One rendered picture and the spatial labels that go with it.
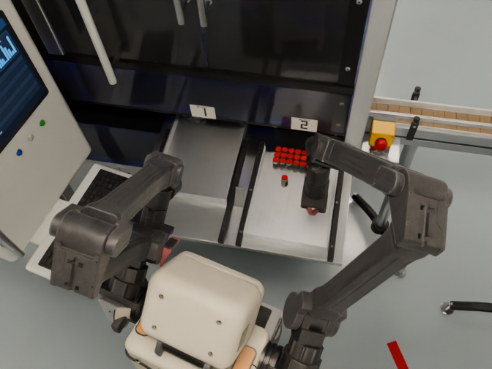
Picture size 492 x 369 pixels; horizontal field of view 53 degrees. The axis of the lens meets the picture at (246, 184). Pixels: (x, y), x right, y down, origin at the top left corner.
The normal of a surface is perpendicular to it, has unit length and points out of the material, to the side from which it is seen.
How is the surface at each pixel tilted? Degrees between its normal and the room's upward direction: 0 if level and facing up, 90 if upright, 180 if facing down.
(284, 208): 0
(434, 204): 28
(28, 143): 90
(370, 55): 90
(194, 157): 0
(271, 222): 0
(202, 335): 48
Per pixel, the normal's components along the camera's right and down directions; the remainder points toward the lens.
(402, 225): -0.93, -0.26
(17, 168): 0.93, 0.29
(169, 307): -0.34, 0.22
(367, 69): -0.20, 0.84
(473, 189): -0.05, -0.53
